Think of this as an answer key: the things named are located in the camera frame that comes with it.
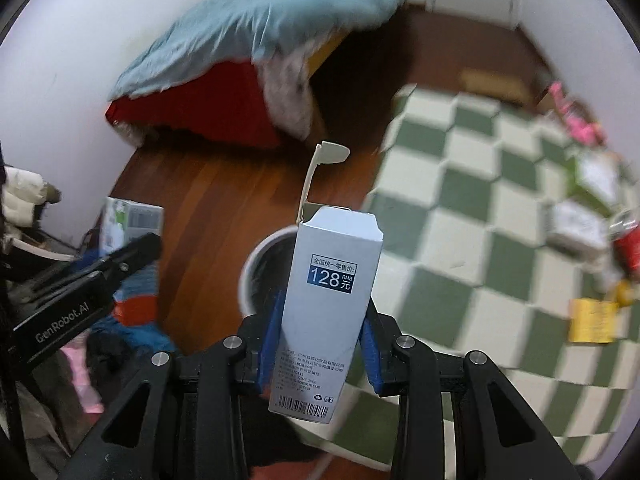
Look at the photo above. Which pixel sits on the green and white box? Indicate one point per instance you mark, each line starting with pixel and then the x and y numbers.
pixel 122 222

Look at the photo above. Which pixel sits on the white flat box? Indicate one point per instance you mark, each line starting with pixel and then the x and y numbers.
pixel 575 230

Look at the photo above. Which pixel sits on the grey checkered blanket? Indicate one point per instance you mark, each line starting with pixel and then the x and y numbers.
pixel 290 95

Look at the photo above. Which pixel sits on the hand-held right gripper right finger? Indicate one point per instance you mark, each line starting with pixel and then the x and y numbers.
pixel 374 357

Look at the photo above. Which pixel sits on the white round waste bin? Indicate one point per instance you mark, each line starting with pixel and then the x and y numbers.
pixel 265 280

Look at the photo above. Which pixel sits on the light blue duvet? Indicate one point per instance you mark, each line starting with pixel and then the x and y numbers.
pixel 260 25

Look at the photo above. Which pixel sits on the red bed sheet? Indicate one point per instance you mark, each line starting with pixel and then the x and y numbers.
pixel 200 105

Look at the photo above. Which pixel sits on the pink plastic item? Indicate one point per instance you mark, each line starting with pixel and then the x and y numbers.
pixel 580 120

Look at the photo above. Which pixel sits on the tall white carton box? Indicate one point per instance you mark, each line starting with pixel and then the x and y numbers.
pixel 330 310

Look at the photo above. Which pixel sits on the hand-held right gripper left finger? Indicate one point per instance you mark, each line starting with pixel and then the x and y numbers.
pixel 269 345

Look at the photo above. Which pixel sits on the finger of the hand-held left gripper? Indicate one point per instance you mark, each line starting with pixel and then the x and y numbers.
pixel 135 252

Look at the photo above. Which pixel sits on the wooden bed frame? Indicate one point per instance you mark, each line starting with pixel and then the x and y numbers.
pixel 325 52

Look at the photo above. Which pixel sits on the green white checkered tablecloth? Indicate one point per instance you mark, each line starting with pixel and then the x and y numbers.
pixel 475 240

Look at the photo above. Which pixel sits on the white puffer jacket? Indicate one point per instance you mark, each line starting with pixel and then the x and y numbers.
pixel 22 195

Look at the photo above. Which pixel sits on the white box with green print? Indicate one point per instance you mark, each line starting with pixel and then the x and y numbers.
pixel 597 177

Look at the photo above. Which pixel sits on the small wooden stool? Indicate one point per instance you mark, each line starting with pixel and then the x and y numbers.
pixel 495 85

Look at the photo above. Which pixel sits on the red packet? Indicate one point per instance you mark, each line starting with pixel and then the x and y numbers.
pixel 627 252

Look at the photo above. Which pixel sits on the pink cloth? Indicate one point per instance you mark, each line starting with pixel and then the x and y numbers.
pixel 77 377

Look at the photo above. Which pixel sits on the blue garment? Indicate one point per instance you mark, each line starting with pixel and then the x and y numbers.
pixel 135 337

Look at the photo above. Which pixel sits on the yellow packet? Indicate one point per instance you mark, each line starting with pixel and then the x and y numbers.
pixel 592 320

